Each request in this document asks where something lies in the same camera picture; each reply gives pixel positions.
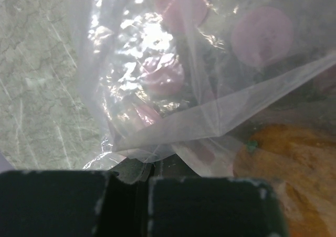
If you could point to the clear zip top bag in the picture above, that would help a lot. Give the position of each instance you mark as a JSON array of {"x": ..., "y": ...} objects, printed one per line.
[{"x": 130, "y": 77}]

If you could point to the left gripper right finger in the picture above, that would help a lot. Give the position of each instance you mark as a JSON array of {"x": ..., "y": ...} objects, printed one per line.
[{"x": 176, "y": 200}]

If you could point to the red fake mango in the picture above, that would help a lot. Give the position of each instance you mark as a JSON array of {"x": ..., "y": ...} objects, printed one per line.
[{"x": 299, "y": 163}]

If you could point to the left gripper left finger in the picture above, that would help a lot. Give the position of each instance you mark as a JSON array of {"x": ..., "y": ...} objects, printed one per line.
[{"x": 137, "y": 175}]

